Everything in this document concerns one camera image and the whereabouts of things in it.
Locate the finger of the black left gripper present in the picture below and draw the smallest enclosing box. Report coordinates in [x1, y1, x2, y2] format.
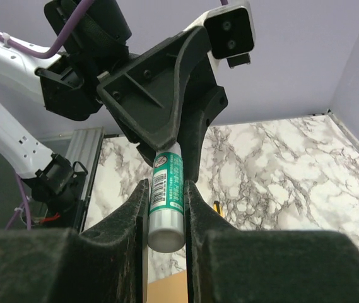
[177, 59, 228, 182]
[97, 27, 213, 151]

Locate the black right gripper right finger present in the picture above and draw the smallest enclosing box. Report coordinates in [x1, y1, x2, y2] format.
[184, 181, 359, 302]

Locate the yellow utility knife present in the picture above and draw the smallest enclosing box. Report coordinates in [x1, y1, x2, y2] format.
[213, 201, 224, 217]

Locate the green white glue stick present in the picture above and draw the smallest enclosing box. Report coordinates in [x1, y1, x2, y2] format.
[148, 143, 185, 253]

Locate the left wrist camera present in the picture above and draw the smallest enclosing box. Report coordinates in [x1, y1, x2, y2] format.
[185, 1, 256, 69]

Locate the brown paper envelope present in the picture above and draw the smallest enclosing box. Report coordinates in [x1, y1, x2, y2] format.
[147, 271, 188, 303]

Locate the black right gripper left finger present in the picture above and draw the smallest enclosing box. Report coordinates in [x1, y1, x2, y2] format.
[0, 180, 149, 302]

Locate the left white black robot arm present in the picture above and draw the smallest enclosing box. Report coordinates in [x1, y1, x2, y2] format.
[0, 1, 235, 213]

